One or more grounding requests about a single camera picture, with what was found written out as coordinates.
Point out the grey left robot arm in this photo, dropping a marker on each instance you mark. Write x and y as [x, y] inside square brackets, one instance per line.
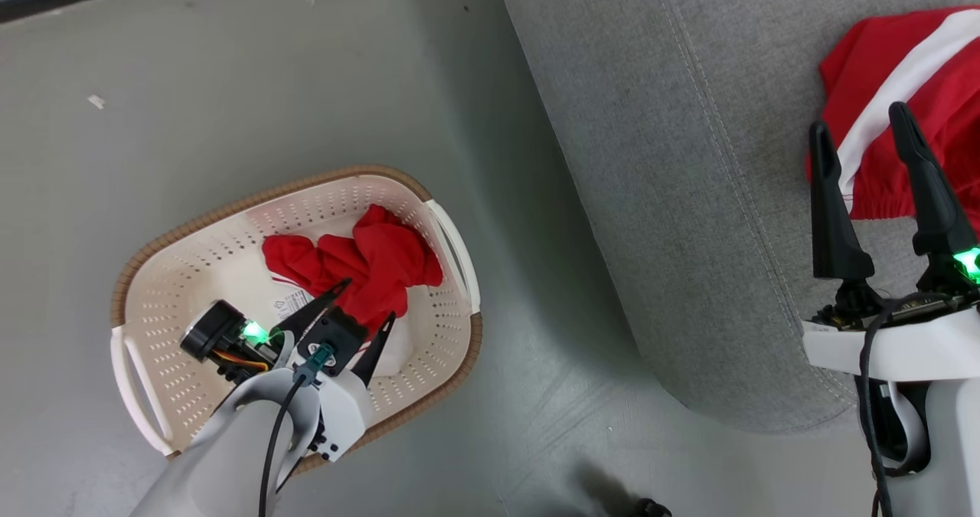
[222, 463]

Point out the white perforated laundry basket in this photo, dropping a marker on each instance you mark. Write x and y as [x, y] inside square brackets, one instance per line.
[191, 264]

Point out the grey fabric sofa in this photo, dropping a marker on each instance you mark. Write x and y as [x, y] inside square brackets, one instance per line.
[651, 157]

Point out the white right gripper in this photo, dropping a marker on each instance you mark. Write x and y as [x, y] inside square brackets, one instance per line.
[919, 348]

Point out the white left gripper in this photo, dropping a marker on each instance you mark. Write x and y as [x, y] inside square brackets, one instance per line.
[341, 410]

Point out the small white paper scrap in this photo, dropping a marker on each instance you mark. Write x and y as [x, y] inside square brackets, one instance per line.
[96, 102]

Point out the red and white garment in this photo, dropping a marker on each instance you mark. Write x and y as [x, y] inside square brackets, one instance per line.
[873, 65]

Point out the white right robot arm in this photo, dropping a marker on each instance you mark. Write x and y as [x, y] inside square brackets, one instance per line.
[957, 456]

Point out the white printed basket label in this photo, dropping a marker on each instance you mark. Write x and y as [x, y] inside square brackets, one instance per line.
[291, 302]

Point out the red cloth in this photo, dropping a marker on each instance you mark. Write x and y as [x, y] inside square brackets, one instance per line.
[383, 256]

